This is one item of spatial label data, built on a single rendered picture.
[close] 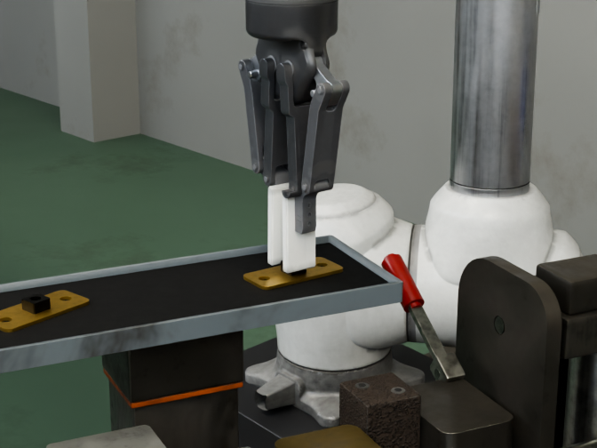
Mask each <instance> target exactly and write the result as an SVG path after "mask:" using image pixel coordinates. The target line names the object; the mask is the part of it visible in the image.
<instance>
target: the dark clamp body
mask: <svg viewBox="0 0 597 448"><path fill-rule="evenodd" d="M410 387H412V388H413V389H414V390H416V391H417V392H418V393H419V394H420V395H421V414H420V442H419V448H512V435H513V415H512V414H511V413H510V412H508V411H507V410H506V409H504V408H503V407H501V406H500V405H499V404H497V403H496V402H494V401H493V400H491V399H490V398H489V397H487V396H486V395H484V394H483V393H482V392H481V391H480V390H478V389H477V388H475V387H474V386H472V385H471V384H470V383H468V382H467V381H466V380H456V381H452V382H443V381H441V380H436V381H431V382H427V383H423V384H418V385H414V386H410Z"/></svg>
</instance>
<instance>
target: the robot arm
mask: <svg viewBox="0 0 597 448"><path fill-rule="evenodd" d="M539 13H540V0H456V16H455V43H454V69H453V95H452V122H451V149H450V180H449V181H448V182H446V183H445V184H444V185H443V186H442V187H441V188H440V189H439V190H438V191H437V193H436V194H435V195H434V197H433V198H432V199H431V201H430V206H429V211H428V214H427V217H426V224H425V225H414V224H411V223H409V222H407V221H405V220H400V219H398V218H395V217H394V210H393V208H392V206H391V205H390V204H389V203H388V202H387V201H386V200H385V199H384V198H383V197H381V196H380V195H379V194H377V193H375V192H373V191H370V190H368V189H367V188H364V187H361V186H358V185H355V184H346V183H338V184H334V178H335V171H336V162H337V155H338V141H339V134H340V126H341V118H342V111H343V107H344V104H345V102H346V98H347V95H348V94H349V91H350V85H349V82H348V81H347V80H345V79H344V80H336V78H335V77H334V76H333V75H332V73H331V72H330V71H329V68H330V60H329V57H328V53H327V48H326V43H327V41H328V39H329V38H330V37H331V36H334V35H335V34H336V33H337V31H338V0H245V19H246V31H247V33H248V34H249V35H250V36H253V37H255V38H258V39H259V40H258V44H257V47H256V55H255V56H253V57H252V58H251V59H246V60H240V61H239V63H238V68H239V71H240V75H241V78H242V81H243V87H244V94H245V103H246V112H247V121H248V130H249V139H250V148H251V165H252V170H253V171H254V172H255V173H256V174H257V173H261V174H262V175H263V180H264V182H265V184H266V185H267V186H268V192H267V201H268V203H267V206H268V207H267V214H268V257H267V262H268V263H269V264H270V265H272V266H273V265H276V264H281V260H283V271H284V272H286V273H291V272H295V271H300V270H303V269H307V268H314V267H315V238H316V237H317V236H327V235H333V236H335V237H336V238H337V239H339V240H340V241H342V242H343V243H345V244H347V245H348V246H350V247H351V248H353V249H354V250H356V251H357V252H359V253H360V254H362V255H363V256H365V257H366V258H368V259H369V260H371V261H373V262H374V263H376V264H377V265H379V266H380V267H382V266H381V263H382V261H383V260H384V258H385V257H386V256H387V255H388V254H390V253H394V254H400V255H401V256H402V259H403V261H404V263H405V265H406V266H407V268H408V270H409V272H410V274H411V276H412V278H413V280H414V282H415V284H416V286H417V288H418V290H419V292H420V294H421V295H422V297H423V299H424V301H425V303H424V305H423V309H424V310H425V312H426V314H427V316H428V318H429V320H430V322H431V324H432V326H433V328H434V330H435V332H436V334H437V336H438V338H439V340H440V342H441V344H442V345H443V346H445V347H454V348H455V347H456V337H457V315H458V286H459V281H460V277H461V275H462V273H463V270H464V268H465V267H466V265H467V264H468V263H469V262H470V261H471V260H475V259H477V258H482V257H488V256H498V257H500V258H503V259H505V260H507V261H509V262H511V263H513V264H514V265H516V266H517V267H519V268H522V269H524V270H525V271H527V272H529V273H531V274H532V275H534V276H535V275H536V269H537V265H538V264H540V263H545V262H550V261H556V260H566V259H570V258H576V257H581V256H583V254H582V252H581V251H580V249H579V246H578V244H577V242H576V241H575V240H574V239H573V238H572V236H571V235H570V234H569V233H567V232H566V231H564V230H559V229H553V223H552V217H551V212H550V204H549V203H548V202H547V200H546V199H545V197H544V196H543V195H542V193H541V192H540V191H539V190H538V189H537V187H536V186H535V185H533V184H532V183H530V182H529V180H530V163H531V146H532V129H533V112H534V95H535V78H536V61H537V28H538V15H539ZM263 157H264V158H263ZM275 327H276V333H277V357H276V358H274V359H272V360H269V361H267V362H264V363H261V364H254V365H252V366H250V367H248V368H247V369H246V371H245V381H246V382H247V383H249V384H251V385H253V386H257V387H259V389H257V390H256V392H255V403H257V405H258V408H260V409H262V410H265V411H267V410H272V409H275V408H279V407H284V406H287V405H293V406H295V407H297V408H299V409H300V410H301V411H303V412H305V413H307V414H309V415H310V416H312V417H313V418H314V419H315V420H316V421H317V422H318V424H319V425H321V426H322V427H325V428H333V427H337V426H339V384H340V383H341V382H344V381H349V380H357V379H361V378H366V377H370V376H375V375H379V374H384V373H389V372H392V373H394V374H395V375H396V376H397V377H399V378H400V379H401V380H403V381H404V382H405V383H406V384H408V385H409V386H414V385H418V384H423V383H425V374H424V373H423V372H422V371H421V370H419V369H417V368H415V367H411V366H408V365H406V364H402V363H400V362H398V361H396V360H395V359H393V355H392V346H395V345H399V344H402V343H405V342H418V343H425V342H424V340H423V338H422V336H421V334H420V332H419V330H418V328H417V326H416V324H415V322H414V320H413V318H412V316H411V314H410V313H406V312H405V311H404V310H403V308H402V305H401V303H400V302H399V303H395V304H389V305H384V306H379V307H374V308H365V309H359V310H355V311H349V312H344V313H339V314H334V315H328V316H319V317H315V318H309V319H304V320H299V321H294V322H288V323H284V324H276V325H275Z"/></svg>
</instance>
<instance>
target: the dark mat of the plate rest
mask: <svg viewBox="0 0 597 448"><path fill-rule="evenodd" d="M267 257H268V252H262V253H256V254H250V255H244V256H238V257H233V258H226V259H220V260H209V261H204V262H197V263H192V264H186V265H180V266H174V267H168V268H157V269H151V270H145V271H140V272H133V273H128V274H121V275H115V276H104V277H99V278H93V279H87V280H81V281H75V282H69V283H63V284H52V285H46V286H40V287H35V288H28V289H23V290H17V291H10V292H0V310H3V309H6V308H10V307H12V306H15V305H18V304H20V303H21V299H22V298H25V297H27V296H30V295H33V294H36V293H40V294H42V295H46V294H49V293H52V292H56V291H61V290H64V291H68V292H72V293H75V294H77V295H80V296H83V297H85V298H87V299H89V302H90V303H89V305H87V306H84V307H81V308H78V309H75V310H72V311H70V312H67V313H65V314H62V315H59V316H55V317H53V318H50V319H48V320H45V321H42V322H40V323H38V324H33V325H30V326H29V327H26V328H23V329H20V330H18V331H16V332H2V331H0V348H10V347H16V346H20V345H26V344H31V343H37V342H42V341H47V340H57V339H63V338H67V337H73V336H78V335H84V334H89V333H95V332H104V331H110V330H114V329H120V328H125V327H131V326H136V325H142V324H152V323H157V322H162V321H167V320H172V319H178V318H183V317H189V316H199V315H204V314H209V313H214V312H219V311H225V310H230V309H236V308H246V307H251V306H256V305H261V304H267V303H272V302H277V301H283V300H293V299H298V298H303V297H308V296H314V295H319V294H325V293H330V292H340V291H344V290H350V289H355V288H361V287H366V286H372V285H377V284H387V283H388V282H387V281H386V280H385V279H384V278H382V277H381V276H379V275H377V274H376V273H374V272H373V271H371V270H370V269H368V268H366V267H365V266H363V264H361V263H360V262H358V261H357V260H355V259H353V258H352V257H350V256H349V255H347V254H346V253H344V252H342V251H341V250H340V249H339V248H337V247H336V246H334V245H333V244H331V243H325V244H316V245H315V257H322V258H325V259H327V260H330V261H332V262H334V263H336V264H338V265H340V266H341V267H343V271H342V272H341V273H337V274H334V275H330V276H323V277H319V278H316V279H312V280H308V281H305V282H301V283H296V284H290V285H286V286H283V287H279V288H275V289H272V290H262V289H260V288H258V287H257V286H255V285H254V284H251V283H249V282H247V281H245V280H244V279H243V275H244V274H247V273H250V272H254V271H258V270H262V269H266V268H273V267H277V266H281V264H276V265H273V266H272V265H270V264H269V263H268V262H267Z"/></svg>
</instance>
